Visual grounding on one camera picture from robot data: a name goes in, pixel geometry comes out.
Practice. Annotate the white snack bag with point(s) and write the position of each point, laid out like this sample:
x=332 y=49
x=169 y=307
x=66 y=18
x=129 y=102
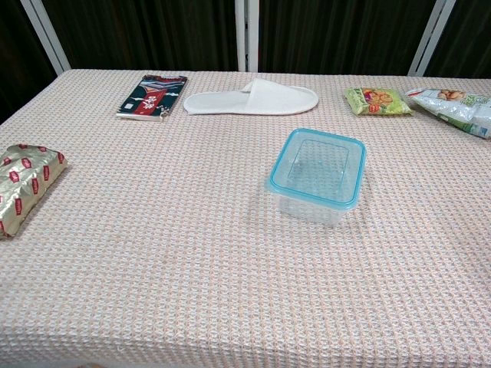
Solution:
x=456 y=109

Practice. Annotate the pink waffle weave tablecloth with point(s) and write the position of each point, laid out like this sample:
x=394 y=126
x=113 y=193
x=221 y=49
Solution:
x=192 y=268

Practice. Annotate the clear plastic container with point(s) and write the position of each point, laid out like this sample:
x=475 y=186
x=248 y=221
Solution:
x=307 y=215

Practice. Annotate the blue rimmed clear lid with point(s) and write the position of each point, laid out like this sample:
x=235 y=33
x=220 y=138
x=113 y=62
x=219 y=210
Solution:
x=277 y=183

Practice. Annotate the gold packet with red labels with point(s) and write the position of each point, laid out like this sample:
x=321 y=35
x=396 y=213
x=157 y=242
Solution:
x=27 y=180

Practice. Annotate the white upright frame post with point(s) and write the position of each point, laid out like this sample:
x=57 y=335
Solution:
x=246 y=34

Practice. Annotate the white disposable slipper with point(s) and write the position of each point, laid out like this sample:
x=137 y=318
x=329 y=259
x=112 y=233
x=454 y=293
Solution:
x=249 y=101

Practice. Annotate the white slanted frame post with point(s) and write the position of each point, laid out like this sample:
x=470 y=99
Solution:
x=431 y=38
x=46 y=36

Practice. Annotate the green snack packet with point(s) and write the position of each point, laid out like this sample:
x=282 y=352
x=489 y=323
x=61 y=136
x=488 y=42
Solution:
x=377 y=101

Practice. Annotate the black curtain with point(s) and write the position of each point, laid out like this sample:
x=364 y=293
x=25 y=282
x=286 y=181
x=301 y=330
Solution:
x=145 y=34

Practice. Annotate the red black snack packet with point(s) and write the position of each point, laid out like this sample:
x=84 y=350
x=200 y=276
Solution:
x=151 y=97

